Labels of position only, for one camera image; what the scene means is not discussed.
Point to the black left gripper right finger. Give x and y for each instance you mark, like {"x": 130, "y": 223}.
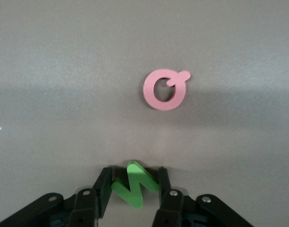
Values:
{"x": 172, "y": 210}

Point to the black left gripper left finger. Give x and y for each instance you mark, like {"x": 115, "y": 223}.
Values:
{"x": 85, "y": 208}

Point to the green foam capital N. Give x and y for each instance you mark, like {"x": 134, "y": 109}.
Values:
{"x": 135, "y": 175}

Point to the pink foam letter Q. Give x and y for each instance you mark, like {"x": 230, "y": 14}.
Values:
{"x": 149, "y": 94}

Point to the brown table cover sheet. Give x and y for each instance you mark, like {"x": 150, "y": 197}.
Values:
{"x": 64, "y": 71}

